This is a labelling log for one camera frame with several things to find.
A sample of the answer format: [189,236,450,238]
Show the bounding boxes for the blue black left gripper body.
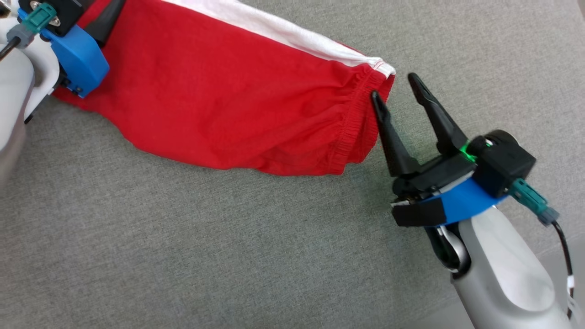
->
[46,24,110,98]

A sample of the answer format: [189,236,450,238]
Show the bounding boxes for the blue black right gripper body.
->
[392,153,507,228]

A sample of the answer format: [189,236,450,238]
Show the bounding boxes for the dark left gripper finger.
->
[85,0,127,46]

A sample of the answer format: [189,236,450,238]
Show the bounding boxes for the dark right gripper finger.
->
[370,90,420,178]
[408,72,469,156]

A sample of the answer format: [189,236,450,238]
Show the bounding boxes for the red shorts with white stripe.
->
[53,0,397,176]

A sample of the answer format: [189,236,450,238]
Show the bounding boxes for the black round right gripper motor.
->
[482,129,519,148]

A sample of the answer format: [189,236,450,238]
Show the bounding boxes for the black left cable teal plug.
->
[0,2,58,60]

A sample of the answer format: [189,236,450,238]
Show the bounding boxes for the black cable teal plug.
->
[510,178,577,320]
[0,2,58,60]

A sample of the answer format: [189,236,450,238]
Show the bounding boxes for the black right cable teal plug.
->
[510,178,577,320]

